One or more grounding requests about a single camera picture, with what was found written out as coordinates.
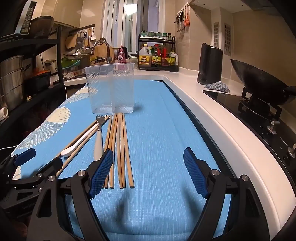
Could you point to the metal box grater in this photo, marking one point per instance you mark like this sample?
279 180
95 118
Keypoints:
79 40

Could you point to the black gas stove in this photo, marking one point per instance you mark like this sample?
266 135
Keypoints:
277 144

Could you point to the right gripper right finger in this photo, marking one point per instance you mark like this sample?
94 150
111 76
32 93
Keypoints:
246 219

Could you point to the black wok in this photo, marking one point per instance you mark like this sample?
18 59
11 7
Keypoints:
263 85

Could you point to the black electric kettle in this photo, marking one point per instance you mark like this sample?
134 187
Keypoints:
210 66

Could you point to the wooden chopstick six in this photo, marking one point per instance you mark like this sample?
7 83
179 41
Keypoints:
122 151

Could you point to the wooden chopstick five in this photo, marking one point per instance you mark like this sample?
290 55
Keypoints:
118 152

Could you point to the black condiment rack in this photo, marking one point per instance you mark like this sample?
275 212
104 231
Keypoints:
170 59

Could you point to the blue white dish cloth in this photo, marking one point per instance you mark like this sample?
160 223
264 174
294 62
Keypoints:
218 86

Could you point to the yellow label oil jug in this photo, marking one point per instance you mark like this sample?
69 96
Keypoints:
144 57

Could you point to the chrome kitchen faucet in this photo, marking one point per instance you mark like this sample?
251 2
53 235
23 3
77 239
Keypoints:
101 41

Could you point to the white hanging ladle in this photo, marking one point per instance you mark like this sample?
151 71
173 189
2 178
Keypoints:
92 36

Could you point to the metal bowl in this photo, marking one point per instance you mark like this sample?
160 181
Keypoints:
75 56

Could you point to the microwave oven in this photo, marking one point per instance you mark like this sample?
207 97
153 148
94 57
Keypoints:
16 17

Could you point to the orange pot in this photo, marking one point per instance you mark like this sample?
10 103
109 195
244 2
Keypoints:
38 82

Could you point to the wooden chopstick seven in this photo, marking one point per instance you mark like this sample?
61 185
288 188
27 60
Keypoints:
127 155

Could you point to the wooden cutting board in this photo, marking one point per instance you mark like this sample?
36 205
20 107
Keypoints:
101 53

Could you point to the black shelving rack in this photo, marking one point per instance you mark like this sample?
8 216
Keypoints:
33 110

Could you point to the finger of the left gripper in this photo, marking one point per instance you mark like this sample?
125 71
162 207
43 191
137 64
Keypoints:
50 169
25 156

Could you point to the dark soy sauce bottle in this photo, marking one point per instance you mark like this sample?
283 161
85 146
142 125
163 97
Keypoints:
156 56

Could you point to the dark bowl on shelf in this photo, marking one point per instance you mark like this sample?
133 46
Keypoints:
41 27

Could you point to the clear plastic utensil holder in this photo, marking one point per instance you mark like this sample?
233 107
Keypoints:
110 88

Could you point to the blue white patterned mat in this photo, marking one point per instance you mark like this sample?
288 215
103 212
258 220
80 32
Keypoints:
163 204

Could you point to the wooden chopstick two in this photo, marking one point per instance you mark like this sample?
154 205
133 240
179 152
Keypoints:
80 146

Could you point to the steel stock pot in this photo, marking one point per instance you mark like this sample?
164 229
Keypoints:
12 82

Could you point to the wooden chopstick four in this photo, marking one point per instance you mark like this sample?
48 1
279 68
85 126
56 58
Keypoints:
112 147

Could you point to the wooden chopstick three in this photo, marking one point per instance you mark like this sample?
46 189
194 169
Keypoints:
106 146

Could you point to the pink dish soap bottle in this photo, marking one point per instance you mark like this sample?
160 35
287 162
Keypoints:
121 59

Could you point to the white handled metal fork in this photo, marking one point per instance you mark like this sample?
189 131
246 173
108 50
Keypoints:
98 148

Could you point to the hanging utensil set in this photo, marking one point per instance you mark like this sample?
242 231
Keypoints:
183 18

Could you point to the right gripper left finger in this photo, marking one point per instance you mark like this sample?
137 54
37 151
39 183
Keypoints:
50 219

